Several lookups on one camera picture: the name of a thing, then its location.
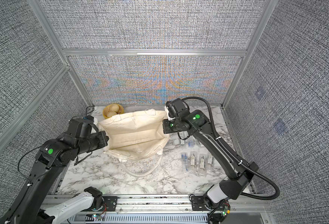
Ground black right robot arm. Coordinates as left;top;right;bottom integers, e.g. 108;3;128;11
163;109;254;210

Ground clear compass case fourth row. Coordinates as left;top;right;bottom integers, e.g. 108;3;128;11
206;153;214;170

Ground clear compass case third row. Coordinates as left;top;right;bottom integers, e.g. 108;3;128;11
198;154;207;175

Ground cream canvas tote bag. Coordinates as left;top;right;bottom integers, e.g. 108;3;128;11
97;109;170;177

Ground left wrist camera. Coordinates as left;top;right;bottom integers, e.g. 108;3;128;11
66;115;99;138

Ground rear white steamed bun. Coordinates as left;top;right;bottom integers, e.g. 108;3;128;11
109;104;121;113

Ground clear compass case second row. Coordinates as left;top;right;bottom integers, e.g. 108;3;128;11
189;151;198;173

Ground front white steamed bun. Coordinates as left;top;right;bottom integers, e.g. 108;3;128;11
106;111;117;118

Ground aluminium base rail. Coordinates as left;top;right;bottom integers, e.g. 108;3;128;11
37;194;269;224

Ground white steamed bun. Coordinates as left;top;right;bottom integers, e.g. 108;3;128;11
109;104;121;113
106;111;117;118

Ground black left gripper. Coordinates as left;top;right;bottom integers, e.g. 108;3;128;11
77;130;111;156

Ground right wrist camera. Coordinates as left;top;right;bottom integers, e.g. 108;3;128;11
165;98;190;120

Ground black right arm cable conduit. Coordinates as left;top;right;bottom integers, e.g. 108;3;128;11
181;96;280;201

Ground clear compass case blue parts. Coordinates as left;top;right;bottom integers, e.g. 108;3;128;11
181;153;189;172

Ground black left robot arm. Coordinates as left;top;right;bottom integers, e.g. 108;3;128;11
0;131;109;224

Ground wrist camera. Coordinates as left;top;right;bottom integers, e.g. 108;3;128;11
66;115;99;138
165;98;190;120

